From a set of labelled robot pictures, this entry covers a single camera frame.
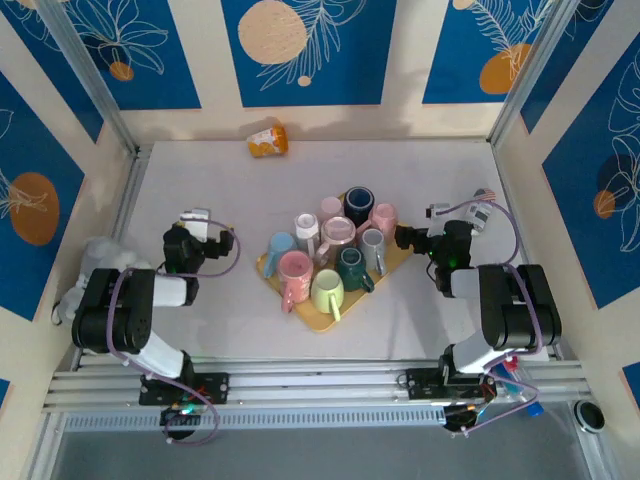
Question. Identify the pink mug with silver rim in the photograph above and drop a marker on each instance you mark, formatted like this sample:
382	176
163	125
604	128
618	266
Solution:
384	215

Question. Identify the grey mug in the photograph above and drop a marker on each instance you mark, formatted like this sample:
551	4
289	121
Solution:
372	245

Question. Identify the navy blue mug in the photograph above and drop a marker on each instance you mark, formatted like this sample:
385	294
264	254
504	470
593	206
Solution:
359	200

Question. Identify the iridescent mug with purple inside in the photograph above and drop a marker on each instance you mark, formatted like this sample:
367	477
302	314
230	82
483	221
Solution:
339	230

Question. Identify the dark green mug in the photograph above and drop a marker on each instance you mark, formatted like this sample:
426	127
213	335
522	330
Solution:
350	272

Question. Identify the pink floral mug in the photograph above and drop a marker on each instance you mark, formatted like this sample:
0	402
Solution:
295	265

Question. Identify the white faceted mug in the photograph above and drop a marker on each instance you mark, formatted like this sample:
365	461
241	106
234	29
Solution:
306	227

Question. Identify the small pale pink mug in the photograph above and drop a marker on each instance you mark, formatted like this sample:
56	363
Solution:
330	206

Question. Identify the light green mug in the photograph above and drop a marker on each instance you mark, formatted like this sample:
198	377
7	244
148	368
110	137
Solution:
327	287

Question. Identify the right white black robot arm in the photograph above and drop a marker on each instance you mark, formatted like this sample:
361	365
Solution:
520	310

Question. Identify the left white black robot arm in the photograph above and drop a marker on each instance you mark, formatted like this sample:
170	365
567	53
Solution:
125	320

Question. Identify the light blue mug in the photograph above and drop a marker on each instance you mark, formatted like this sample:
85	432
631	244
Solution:
280	247

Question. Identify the white can with flag print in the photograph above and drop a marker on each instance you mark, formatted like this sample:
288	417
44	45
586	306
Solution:
482	212

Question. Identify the grey plush koala toy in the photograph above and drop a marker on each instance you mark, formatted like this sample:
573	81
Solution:
107	255

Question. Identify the yellow tray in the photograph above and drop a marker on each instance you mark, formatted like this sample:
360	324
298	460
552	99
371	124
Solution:
320	322

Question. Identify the clear tube with blue cap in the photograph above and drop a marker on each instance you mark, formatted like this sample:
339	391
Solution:
534	410

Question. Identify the black round knob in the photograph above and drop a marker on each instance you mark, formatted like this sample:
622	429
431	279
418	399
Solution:
590	415

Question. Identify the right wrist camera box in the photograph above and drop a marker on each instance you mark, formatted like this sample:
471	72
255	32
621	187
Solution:
439	210

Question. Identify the aluminium front rail frame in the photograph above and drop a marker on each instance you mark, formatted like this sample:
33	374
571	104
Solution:
320	385

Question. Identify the aluminium frame post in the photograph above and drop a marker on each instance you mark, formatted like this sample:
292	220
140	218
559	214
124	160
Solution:
545	70
97	85

